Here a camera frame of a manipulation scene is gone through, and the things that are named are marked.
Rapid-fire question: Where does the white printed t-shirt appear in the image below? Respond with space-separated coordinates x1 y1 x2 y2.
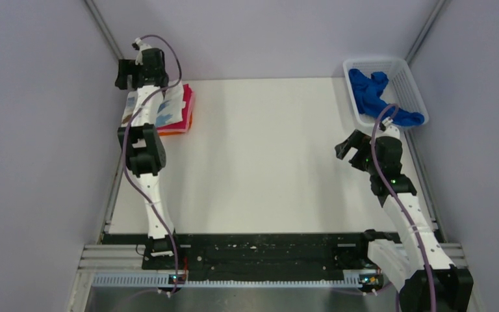
121 83 186 127

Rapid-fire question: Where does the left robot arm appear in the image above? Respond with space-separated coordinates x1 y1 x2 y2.
116 47 183 270

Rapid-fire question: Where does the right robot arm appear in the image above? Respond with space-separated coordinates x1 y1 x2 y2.
335 130 474 311

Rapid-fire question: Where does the magenta folded t-shirt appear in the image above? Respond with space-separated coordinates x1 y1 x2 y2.
155 84 195 135

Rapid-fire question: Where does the blue t-shirt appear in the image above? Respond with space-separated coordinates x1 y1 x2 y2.
348 68 425 127

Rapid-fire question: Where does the white plastic basket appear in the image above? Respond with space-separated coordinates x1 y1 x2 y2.
343 57 429 130

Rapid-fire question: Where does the pink folded t-shirt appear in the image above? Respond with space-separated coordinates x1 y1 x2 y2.
157 92 196 135

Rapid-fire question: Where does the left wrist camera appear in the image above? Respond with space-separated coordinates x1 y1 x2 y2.
132 38 153 65

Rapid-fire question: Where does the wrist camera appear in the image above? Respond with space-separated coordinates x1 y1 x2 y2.
132 38 153 65
376 117 401 140

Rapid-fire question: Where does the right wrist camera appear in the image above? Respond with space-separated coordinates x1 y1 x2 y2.
376 117 401 140

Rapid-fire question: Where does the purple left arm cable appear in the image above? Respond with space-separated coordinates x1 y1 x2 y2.
121 34 186 298

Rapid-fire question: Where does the left corner metal post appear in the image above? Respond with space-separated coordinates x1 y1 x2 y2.
82 0 140 90

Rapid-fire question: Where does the corner metal post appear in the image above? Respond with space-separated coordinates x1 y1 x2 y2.
82 0 140 90
405 0 451 65

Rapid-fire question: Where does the right corner metal post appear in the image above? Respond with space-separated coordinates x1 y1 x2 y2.
405 0 451 65

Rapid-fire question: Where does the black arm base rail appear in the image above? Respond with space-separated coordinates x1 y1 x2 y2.
103 231 444 283

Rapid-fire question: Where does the white slotted cable duct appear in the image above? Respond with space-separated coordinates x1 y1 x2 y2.
92 271 381 289

